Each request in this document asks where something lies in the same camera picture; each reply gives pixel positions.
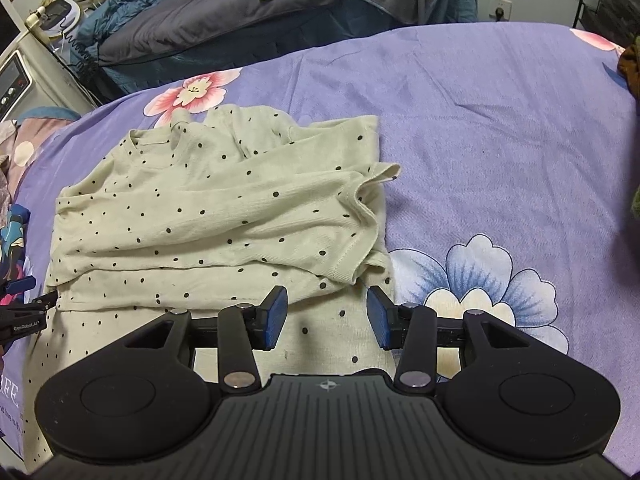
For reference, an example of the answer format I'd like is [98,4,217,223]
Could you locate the black metal rack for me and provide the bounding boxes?
[572,0,640,47]

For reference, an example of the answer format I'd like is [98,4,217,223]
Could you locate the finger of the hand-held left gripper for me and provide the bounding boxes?
[0,292,57,347]
[0,276,37,307]

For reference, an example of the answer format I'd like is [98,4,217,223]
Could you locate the purple floral bedsheet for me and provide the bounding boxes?
[0,20,640,461]

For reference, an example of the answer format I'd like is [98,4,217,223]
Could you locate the olive brown cloth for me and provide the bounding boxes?
[617,35,640,100]

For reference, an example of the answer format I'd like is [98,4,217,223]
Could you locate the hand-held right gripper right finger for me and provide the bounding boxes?
[366,285,533,395]

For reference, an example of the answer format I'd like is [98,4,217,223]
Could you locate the white appliance with control panel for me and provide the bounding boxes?
[0,52,36,122]

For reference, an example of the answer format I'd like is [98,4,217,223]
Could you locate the dark grey duvet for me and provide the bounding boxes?
[97,0,416,67]

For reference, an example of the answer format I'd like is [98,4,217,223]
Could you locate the navy cartoon print garment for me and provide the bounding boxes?
[0,202,36,461]

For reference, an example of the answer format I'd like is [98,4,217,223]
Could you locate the black coiled cable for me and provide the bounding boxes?
[59,25,102,78]

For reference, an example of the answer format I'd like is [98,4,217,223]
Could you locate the pink pillowcase with white dot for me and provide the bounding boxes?
[0,107,82,196]

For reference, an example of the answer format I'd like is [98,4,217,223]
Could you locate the white device with screen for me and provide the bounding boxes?
[25,0,87,47]

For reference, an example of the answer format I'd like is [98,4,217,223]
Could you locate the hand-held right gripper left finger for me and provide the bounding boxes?
[122,285,290,395]

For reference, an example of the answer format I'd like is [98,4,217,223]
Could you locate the beige polka dot shirt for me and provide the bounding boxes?
[22,104,402,411]

